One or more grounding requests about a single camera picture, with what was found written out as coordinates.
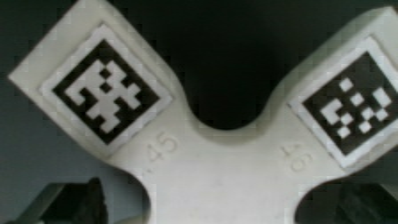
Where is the white cross-shaped table base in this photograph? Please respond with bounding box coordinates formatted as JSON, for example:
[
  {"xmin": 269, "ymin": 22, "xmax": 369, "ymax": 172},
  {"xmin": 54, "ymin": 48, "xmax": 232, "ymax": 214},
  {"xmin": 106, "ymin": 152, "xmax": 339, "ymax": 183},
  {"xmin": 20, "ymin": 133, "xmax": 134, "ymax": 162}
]
[{"xmin": 8, "ymin": 0, "xmax": 398, "ymax": 224}]

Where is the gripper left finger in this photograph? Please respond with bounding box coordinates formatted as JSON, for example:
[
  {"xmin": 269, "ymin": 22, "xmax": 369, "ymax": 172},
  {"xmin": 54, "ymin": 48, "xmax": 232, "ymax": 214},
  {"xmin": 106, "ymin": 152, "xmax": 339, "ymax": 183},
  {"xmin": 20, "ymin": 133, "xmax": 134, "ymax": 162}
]
[{"xmin": 13, "ymin": 178, "xmax": 108, "ymax": 224}]

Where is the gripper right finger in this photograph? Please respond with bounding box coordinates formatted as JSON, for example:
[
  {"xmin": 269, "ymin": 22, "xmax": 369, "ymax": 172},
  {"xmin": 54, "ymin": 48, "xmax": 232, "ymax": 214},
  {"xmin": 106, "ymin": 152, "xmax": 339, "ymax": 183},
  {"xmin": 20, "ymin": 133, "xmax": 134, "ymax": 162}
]
[{"xmin": 333, "ymin": 182, "xmax": 398, "ymax": 224}]

